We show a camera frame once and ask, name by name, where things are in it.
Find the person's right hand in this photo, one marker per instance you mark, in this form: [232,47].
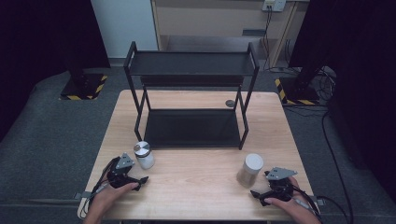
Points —
[292,207]

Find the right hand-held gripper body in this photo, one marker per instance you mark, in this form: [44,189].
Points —
[281,189]

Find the round grey table grommet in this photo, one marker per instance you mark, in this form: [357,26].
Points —
[229,103]

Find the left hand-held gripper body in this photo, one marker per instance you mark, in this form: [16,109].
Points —
[119,178]

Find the grey metal table bracket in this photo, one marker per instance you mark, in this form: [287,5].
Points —
[320,201]
[84,195]

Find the white wall power socket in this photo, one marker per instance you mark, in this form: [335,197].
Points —
[274,4]

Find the person's left hand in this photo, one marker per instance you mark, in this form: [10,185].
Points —
[107,197]

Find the black stand with striped base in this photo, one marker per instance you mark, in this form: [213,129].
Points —
[82,87]
[299,90]

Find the dark curtain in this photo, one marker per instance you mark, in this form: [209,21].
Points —
[37,46]
[364,77]

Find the black metal two-tier rack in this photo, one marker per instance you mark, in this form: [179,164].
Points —
[191,127]

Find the silver lid jar white powder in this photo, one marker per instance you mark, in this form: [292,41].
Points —
[144,157]

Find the white lid jar beige contents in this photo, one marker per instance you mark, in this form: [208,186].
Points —
[249,172]

